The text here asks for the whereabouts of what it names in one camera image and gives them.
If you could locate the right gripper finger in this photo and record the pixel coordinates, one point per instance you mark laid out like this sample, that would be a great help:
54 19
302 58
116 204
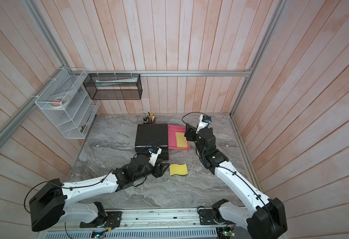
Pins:
188 133
189 126

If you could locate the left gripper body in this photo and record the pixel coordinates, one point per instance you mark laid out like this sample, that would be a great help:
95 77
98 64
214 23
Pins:
157 171

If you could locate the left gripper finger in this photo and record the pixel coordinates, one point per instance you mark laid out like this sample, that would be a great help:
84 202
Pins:
164 165
162 172

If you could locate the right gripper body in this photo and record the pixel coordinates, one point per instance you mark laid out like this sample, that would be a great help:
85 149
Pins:
195 137

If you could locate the yellow sponge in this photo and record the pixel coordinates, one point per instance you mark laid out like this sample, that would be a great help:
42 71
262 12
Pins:
178 169
181 141

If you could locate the black drawer cabinet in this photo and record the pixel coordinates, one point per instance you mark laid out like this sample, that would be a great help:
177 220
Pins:
149 135

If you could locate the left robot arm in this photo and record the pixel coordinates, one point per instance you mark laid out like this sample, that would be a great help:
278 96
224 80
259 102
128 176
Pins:
59 202

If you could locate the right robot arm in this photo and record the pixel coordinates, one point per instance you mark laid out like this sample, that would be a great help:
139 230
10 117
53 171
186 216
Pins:
261 216

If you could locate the tape roll on shelf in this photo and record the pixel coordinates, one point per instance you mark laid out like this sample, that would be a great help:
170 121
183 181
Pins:
57 102

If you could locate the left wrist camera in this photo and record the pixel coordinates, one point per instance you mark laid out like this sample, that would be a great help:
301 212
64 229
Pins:
154 153

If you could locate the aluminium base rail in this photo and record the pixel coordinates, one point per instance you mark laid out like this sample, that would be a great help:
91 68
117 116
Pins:
156 218

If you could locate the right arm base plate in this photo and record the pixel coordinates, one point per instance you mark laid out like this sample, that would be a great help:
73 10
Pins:
208 216

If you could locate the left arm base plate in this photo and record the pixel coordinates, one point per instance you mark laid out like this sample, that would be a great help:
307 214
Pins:
111 219

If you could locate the black mesh wall basket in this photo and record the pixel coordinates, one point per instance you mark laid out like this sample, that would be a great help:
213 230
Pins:
113 86

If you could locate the white wire wall shelf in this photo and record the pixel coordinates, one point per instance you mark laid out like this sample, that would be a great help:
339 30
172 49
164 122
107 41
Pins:
76 117

